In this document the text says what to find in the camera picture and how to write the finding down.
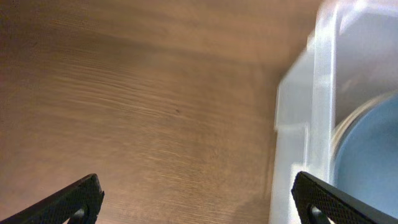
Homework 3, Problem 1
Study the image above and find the clear plastic storage bin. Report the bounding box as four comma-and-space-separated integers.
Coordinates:
269, 1, 397, 223

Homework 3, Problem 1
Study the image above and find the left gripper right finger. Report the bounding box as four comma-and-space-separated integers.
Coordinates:
291, 171, 397, 224

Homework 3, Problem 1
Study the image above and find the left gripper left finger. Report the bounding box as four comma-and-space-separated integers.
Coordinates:
1, 174, 104, 224

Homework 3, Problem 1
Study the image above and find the dark blue large bowl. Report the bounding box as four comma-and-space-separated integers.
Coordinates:
332, 95, 397, 217

